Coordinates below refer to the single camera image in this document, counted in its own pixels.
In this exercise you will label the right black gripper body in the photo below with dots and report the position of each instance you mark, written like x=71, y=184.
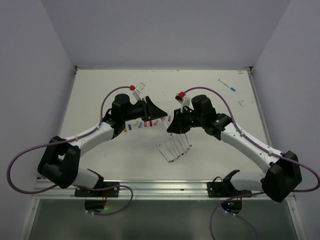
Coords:
x=191, y=119

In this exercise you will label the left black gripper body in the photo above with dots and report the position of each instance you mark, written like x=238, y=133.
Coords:
x=135, y=111

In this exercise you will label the beige marker pen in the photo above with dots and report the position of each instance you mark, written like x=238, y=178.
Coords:
x=181, y=144

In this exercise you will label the red capped marker pen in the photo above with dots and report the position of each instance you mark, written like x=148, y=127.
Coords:
x=177, y=146

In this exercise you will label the pink capped marker pen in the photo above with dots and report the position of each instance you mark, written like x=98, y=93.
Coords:
x=175, y=149

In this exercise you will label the light blue capped marker pen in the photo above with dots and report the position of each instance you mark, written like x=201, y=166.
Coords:
x=171, y=149

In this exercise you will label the orange marker pen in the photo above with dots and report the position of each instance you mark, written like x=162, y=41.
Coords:
x=163, y=154

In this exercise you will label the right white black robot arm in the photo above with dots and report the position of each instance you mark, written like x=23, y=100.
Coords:
x=280, y=172

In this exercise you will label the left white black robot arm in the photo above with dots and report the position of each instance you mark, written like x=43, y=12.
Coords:
x=61, y=159

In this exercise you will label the right controller box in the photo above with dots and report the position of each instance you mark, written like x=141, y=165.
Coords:
x=232, y=206

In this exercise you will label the controller box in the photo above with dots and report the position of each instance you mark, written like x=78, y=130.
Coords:
x=232, y=206
x=96, y=207

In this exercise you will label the left controller box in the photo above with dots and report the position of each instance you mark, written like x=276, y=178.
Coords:
x=96, y=207

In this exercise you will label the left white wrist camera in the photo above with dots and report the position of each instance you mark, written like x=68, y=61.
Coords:
x=137, y=92

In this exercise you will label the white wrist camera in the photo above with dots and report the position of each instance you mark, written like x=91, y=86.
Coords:
x=183, y=99
x=137, y=92

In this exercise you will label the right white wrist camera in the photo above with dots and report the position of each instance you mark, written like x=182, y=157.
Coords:
x=183, y=99

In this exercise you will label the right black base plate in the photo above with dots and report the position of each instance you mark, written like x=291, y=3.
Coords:
x=222, y=188

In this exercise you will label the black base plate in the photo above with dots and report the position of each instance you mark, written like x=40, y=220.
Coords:
x=222, y=188
x=105, y=189

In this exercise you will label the aluminium mounting rail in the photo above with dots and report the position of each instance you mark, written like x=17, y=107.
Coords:
x=142, y=190

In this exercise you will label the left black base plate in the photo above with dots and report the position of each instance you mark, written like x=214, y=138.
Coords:
x=105, y=189

